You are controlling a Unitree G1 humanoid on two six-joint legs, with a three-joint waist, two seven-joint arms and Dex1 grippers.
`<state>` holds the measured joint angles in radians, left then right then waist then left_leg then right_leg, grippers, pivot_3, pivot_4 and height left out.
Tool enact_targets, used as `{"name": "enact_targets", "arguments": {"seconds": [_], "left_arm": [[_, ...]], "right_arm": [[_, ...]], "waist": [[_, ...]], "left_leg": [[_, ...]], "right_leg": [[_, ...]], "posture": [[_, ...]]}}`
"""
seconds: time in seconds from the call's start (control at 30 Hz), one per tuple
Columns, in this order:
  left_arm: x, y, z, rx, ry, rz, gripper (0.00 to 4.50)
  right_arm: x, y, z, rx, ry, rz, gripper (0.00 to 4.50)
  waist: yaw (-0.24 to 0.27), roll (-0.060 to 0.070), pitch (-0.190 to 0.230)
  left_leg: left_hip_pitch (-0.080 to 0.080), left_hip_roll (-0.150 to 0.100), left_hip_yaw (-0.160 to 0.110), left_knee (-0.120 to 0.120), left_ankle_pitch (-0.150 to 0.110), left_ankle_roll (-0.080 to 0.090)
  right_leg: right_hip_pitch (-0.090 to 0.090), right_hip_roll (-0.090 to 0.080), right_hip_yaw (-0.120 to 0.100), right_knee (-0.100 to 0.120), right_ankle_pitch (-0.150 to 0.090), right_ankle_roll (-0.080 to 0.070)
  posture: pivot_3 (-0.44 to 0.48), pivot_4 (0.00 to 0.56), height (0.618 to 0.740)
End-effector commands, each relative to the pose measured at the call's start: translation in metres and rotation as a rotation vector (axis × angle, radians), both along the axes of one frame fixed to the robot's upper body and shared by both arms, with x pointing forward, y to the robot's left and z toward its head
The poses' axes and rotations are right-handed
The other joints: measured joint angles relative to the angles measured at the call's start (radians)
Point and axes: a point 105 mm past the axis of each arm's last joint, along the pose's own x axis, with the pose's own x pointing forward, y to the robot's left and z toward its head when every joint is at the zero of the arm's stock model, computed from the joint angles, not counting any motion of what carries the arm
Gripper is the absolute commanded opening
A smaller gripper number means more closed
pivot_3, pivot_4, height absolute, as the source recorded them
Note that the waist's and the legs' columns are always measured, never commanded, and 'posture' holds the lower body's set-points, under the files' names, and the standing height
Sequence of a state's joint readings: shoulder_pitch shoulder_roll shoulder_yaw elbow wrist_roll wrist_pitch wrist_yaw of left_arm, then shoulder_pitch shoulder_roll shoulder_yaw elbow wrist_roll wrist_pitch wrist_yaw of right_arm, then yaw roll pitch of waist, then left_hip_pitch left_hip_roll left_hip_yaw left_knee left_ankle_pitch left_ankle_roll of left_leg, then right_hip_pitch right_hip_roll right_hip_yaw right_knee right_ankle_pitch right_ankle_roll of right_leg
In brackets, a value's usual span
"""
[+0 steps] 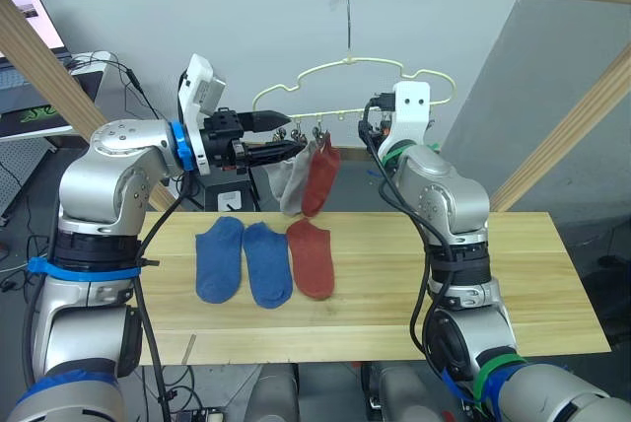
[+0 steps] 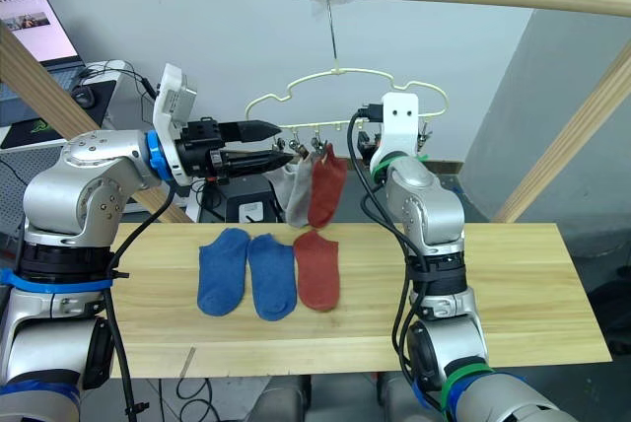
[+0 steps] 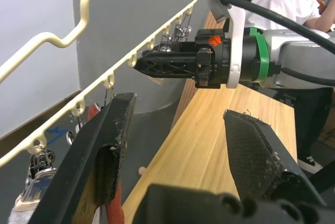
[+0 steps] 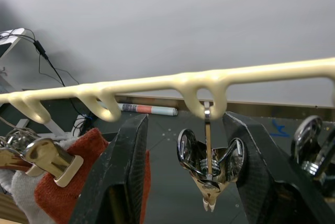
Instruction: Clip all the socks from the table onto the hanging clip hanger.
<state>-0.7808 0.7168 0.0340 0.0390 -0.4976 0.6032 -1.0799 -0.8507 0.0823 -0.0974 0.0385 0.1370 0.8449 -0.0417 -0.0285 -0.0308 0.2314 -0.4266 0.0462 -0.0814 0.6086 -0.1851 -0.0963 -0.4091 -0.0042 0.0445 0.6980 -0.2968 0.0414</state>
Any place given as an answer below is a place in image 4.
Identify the white side desk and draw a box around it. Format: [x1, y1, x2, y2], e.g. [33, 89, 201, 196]
[0, 27, 27, 60]

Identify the whiteboard marker pen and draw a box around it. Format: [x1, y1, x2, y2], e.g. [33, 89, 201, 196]
[117, 103, 179, 117]

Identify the white H-shaped stand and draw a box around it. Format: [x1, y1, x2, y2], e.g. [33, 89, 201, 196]
[14, 115, 88, 142]

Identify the cream plastic clip hanger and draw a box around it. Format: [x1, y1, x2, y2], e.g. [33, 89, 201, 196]
[0, 57, 335, 124]

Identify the light grey sock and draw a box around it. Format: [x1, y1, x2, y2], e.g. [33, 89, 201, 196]
[0, 133, 79, 224]

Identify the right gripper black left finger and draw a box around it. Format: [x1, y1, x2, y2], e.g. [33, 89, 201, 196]
[70, 113, 150, 224]

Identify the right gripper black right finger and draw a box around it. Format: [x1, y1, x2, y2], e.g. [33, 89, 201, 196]
[221, 111, 335, 224]

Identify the red ankle sock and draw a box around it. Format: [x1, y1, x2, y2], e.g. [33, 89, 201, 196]
[33, 127, 152, 224]

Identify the black cable with inline box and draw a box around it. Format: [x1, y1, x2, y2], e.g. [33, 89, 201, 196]
[0, 27, 91, 136]

